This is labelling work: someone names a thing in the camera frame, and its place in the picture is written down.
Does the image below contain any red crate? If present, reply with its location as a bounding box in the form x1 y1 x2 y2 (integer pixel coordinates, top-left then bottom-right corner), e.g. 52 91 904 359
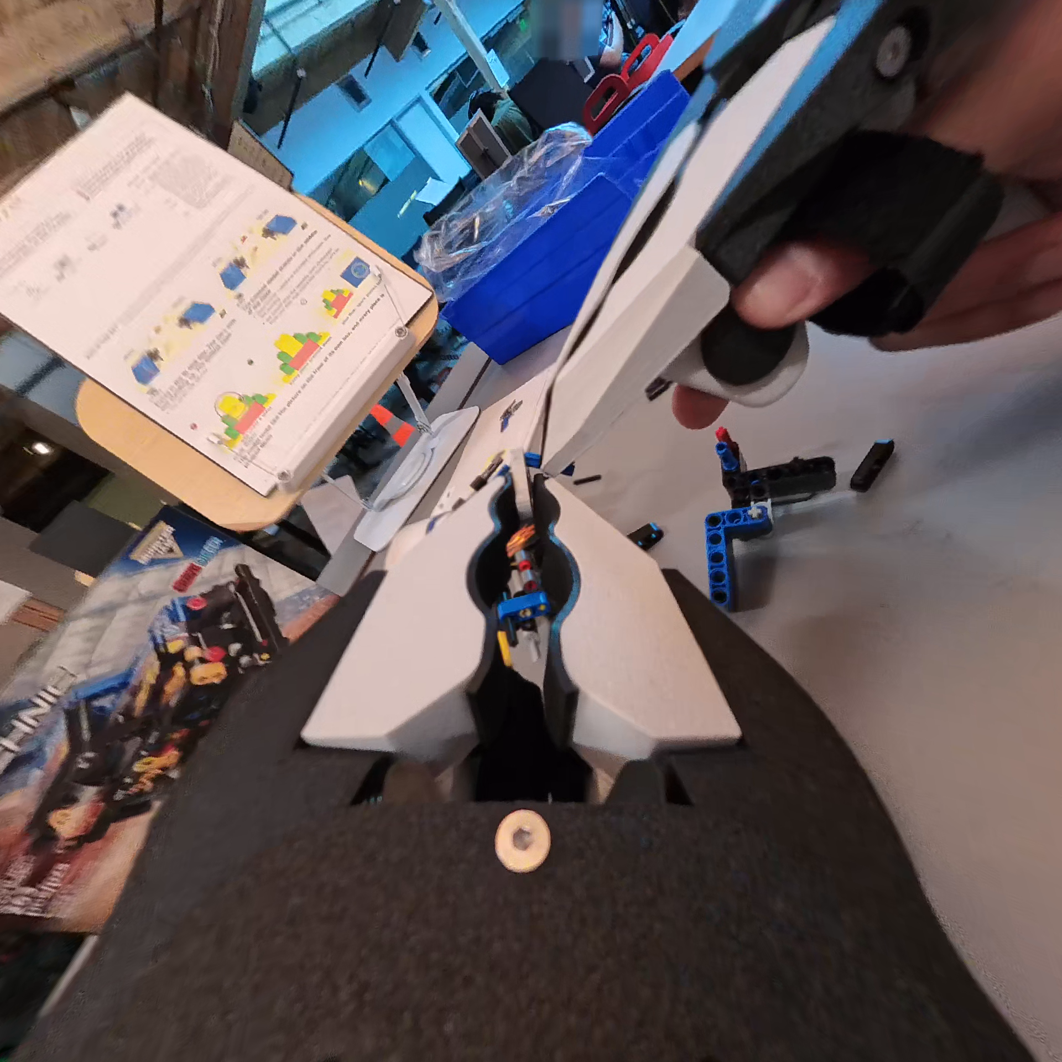
583 33 675 134

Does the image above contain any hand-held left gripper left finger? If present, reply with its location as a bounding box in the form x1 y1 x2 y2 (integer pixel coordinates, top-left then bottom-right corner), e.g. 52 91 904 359
300 480 511 762

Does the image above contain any person's right hand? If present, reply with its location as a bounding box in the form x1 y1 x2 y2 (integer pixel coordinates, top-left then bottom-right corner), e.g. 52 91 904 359
670 0 1062 431

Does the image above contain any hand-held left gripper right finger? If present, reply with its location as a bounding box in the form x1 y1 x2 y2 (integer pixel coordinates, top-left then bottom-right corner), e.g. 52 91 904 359
533 475 743 766

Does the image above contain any white document stand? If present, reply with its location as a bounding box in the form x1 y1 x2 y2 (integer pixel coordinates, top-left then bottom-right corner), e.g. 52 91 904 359
319 377 482 553

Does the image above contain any clear plastic bag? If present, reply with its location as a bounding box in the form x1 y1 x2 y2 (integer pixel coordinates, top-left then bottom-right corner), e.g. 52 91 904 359
415 123 594 295

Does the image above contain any partly built lego truck chassis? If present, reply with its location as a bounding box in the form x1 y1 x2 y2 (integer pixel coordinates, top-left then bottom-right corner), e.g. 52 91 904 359
496 523 557 669

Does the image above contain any black lego axle connector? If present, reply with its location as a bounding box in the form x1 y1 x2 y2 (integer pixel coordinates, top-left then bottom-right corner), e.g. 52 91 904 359
848 440 897 492

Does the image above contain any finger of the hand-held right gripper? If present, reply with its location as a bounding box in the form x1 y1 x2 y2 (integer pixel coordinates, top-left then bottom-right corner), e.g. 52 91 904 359
571 81 725 335
542 17 836 472

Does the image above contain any open instruction booklet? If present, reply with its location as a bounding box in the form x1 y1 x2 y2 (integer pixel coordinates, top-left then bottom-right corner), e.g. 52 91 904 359
390 377 557 565

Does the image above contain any lego set box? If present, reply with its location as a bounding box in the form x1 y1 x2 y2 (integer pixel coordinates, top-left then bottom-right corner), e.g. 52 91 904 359
0 504 341 934

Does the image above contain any laminated instruction sheet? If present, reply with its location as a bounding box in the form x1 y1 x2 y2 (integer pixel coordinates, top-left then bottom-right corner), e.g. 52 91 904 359
0 93 434 497

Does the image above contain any blue storage bin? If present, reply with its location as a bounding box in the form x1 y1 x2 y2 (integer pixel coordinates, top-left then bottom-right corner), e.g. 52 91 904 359
440 70 691 366

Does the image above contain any black lego frame with axles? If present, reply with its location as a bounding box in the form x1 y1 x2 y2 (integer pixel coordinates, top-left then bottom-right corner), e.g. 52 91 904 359
715 427 837 509

